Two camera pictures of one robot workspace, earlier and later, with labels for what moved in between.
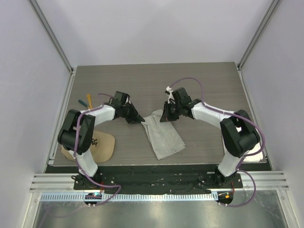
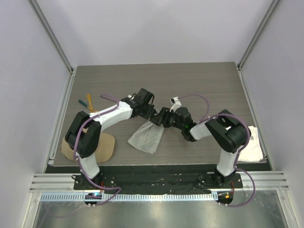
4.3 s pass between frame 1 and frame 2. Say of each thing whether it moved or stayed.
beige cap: stayed
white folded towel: stayed
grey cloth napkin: moved
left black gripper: moved
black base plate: stayed
